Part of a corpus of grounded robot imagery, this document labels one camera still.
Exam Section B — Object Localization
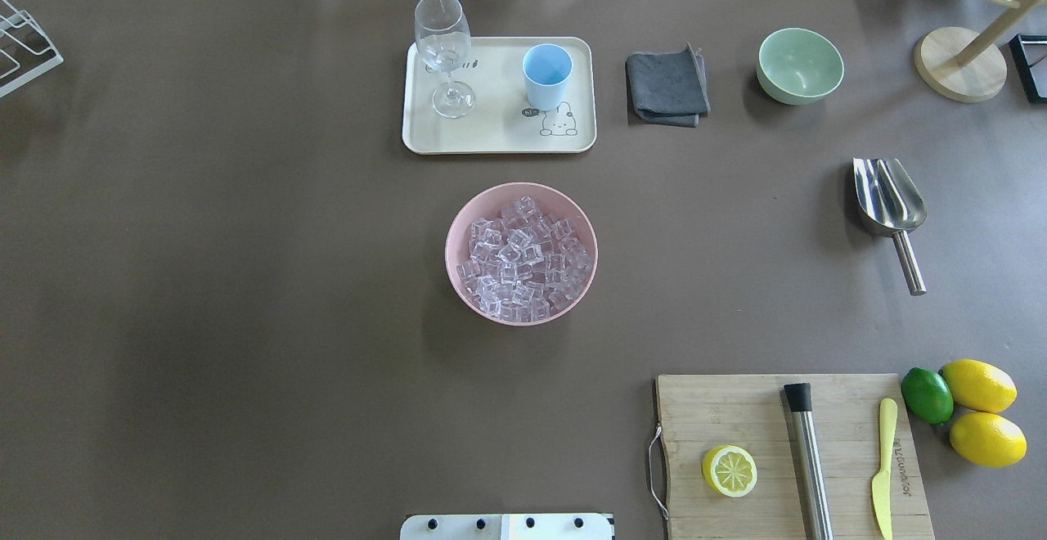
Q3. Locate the steel ice scoop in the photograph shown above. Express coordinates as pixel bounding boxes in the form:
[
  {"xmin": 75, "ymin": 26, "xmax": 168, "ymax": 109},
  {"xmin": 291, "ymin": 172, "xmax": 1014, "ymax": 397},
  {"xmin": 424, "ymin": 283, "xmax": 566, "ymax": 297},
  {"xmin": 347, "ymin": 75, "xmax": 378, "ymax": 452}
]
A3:
[{"xmin": 852, "ymin": 157, "xmax": 927, "ymax": 295}]

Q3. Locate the clear ice cubes pile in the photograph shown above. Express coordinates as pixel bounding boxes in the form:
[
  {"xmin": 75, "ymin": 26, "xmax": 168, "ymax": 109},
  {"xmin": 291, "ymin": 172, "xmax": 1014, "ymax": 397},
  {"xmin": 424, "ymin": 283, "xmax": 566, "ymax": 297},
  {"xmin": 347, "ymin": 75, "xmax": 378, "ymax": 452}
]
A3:
[{"xmin": 456, "ymin": 196, "xmax": 591, "ymax": 321}]

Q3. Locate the light blue cup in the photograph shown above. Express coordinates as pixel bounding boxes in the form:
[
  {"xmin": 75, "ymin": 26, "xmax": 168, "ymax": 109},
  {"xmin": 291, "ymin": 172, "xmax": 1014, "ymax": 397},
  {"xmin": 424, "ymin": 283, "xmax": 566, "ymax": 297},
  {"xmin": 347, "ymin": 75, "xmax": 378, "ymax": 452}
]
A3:
[{"xmin": 521, "ymin": 43, "xmax": 573, "ymax": 111}]

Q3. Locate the wooden cup tree stand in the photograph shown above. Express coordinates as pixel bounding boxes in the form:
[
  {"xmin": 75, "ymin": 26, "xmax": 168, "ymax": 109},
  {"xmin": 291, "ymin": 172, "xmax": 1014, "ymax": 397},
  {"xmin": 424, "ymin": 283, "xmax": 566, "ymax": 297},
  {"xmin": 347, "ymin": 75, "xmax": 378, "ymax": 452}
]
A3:
[{"xmin": 913, "ymin": 0, "xmax": 1045, "ymax": 104}]

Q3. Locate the pink bowl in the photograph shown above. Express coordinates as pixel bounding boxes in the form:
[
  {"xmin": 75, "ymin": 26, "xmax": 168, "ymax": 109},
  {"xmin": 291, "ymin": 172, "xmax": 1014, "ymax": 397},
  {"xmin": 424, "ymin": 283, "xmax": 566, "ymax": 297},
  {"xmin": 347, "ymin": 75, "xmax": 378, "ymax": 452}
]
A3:
[{"xmin": 445, "ymin": 182, "xmax": 599, "ymax": 327}]

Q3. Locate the cream rabbit tray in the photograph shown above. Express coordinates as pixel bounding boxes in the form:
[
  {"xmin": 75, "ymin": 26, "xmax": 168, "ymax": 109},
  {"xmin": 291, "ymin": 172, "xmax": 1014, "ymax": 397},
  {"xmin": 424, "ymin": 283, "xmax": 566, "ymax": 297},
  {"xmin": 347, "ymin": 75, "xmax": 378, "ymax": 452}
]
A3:
[{"xmin": 402, "ymin": 37, "xmax": 597, "ymax": 155}]

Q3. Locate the grey folded cloth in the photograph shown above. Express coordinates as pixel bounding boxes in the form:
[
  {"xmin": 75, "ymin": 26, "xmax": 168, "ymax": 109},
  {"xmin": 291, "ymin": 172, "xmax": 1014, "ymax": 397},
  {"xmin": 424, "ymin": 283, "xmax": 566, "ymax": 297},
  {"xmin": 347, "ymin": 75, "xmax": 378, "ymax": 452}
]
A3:
[{"xmin": 626, "ymin": 43, "xmax": 710, "ymax": 128}]

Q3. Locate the clear wine glass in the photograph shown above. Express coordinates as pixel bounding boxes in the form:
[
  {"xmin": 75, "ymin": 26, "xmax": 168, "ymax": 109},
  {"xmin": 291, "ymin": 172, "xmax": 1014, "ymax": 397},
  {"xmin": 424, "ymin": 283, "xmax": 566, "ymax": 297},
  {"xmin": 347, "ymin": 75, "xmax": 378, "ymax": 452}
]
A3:
[{"xmin": 414, "ymin": 0, "xmax": 474, "ymax": 119}]

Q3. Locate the bamboo cutting board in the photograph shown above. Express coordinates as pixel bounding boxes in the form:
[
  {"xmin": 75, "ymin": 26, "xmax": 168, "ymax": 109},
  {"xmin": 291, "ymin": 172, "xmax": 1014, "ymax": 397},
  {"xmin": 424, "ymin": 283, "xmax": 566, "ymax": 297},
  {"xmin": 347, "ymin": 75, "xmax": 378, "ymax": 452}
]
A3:
[{"xmin": 654, "ymin": 375, "xmax": 904, "ymax": 539}]

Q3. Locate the steel muddler black tip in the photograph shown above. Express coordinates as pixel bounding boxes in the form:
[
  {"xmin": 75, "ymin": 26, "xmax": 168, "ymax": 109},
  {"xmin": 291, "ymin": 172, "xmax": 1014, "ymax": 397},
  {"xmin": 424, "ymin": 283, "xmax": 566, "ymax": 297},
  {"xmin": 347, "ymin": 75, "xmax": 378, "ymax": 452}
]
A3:
[{"xmin": 783, "ymin": 382, "xmax": 834, "ymax": 539}]

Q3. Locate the green bowl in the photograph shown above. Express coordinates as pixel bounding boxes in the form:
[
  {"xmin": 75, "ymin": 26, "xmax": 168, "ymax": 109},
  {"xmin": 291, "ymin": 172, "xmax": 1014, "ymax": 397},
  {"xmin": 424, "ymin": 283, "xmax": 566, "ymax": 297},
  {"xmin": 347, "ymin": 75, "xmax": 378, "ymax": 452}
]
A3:
[{"xmin": 756, "ymin": 28, "xmax": 845, "ymax": 106}]

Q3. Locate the green lime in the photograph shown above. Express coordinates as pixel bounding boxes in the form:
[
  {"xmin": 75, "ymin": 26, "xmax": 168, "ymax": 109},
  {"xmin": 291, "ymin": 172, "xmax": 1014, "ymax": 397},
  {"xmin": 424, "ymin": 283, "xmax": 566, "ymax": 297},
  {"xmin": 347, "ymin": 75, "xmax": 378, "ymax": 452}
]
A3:
[{"xmin": 901, "ymin": 367, "xmax": 955, "ymax": 425}]

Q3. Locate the yellow plastic knife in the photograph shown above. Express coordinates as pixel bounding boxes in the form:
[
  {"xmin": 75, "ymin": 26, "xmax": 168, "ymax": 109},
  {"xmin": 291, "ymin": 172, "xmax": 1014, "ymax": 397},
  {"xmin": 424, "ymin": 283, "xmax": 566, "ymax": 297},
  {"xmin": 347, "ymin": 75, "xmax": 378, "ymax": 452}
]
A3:
[{"xmin": 870, "ymin": 398, "xmax": 898, "ymax": 539}]

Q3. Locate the yellow lemon upper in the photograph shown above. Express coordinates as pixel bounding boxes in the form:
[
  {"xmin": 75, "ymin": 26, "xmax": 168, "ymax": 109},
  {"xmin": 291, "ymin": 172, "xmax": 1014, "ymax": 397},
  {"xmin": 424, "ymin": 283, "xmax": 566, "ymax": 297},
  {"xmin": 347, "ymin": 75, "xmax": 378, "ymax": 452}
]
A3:
[{"xmin": 939, "ymin": 358, "xmax": 1018, "ymax": 413}]

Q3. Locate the yellow lemon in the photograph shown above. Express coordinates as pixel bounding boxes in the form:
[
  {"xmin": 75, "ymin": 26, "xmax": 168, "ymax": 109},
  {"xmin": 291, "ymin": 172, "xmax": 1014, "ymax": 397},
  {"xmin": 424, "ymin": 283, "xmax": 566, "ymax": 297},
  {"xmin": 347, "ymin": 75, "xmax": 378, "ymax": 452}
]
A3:
[
  {"xmin": 949, "ymin": 411, "xmax": 1027, "ymax": 468},
  {"xmin": 939, "ymin": 358, "xmax": 1018, "ymax": 413}
]

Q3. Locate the yellow lemon lower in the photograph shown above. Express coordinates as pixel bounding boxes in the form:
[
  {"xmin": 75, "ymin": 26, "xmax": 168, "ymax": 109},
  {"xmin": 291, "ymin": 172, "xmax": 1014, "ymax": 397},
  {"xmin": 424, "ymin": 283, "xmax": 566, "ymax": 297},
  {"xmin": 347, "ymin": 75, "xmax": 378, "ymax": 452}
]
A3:
[{"xmin": 949, "ymin": 411, "xmax": 1027, "ymax": 468}]

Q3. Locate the black glass rack tray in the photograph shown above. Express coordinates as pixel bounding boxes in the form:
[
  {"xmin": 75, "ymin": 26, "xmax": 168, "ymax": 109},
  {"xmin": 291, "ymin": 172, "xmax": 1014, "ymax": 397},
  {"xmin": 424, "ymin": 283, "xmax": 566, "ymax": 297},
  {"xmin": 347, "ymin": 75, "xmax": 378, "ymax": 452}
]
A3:
[{"xmin": 1009, "ymin": 33, "xmax": 1046, "ymax": 105}]

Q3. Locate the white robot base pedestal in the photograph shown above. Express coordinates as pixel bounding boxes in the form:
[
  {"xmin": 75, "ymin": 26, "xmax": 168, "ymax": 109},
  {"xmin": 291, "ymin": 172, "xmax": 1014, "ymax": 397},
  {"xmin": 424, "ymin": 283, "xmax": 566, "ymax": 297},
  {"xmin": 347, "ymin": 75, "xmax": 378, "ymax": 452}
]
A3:
[{"xmin": 399, "ymin": 511, "xmax": 616, "ymax": 539}]

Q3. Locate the white wire cup rack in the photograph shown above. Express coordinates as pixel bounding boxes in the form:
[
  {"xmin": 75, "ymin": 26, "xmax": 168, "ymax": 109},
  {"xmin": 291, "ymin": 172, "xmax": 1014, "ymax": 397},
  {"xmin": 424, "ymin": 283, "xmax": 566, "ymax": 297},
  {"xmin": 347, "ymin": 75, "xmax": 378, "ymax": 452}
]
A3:
[{"xmin": 1, "ymin": 0, "xmax": 64, "ymax": 97}]

